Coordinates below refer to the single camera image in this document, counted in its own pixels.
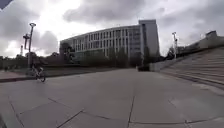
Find row of trees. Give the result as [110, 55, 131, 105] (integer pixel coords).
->
[0, 46, 158, 70]

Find large pale multi-storey building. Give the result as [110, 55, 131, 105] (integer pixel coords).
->
[59, 18, 161, 68]

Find grey slab pavement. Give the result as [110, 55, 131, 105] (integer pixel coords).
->
[0, 68, 224, 128]

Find wide stone stairs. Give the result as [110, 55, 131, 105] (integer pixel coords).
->
[159, 46, 224, 90]

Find dark low kerb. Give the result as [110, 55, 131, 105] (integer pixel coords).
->
[0, 75, 38, 84]

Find low building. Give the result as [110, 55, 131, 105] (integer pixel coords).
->
[186, 30, 224, 53]

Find low pale wall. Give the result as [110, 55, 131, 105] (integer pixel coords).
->
[148, 54, 191, 73]

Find lamp post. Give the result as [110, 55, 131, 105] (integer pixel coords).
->
[21, 22, 37, 71]
[171, 31, 180, 62]

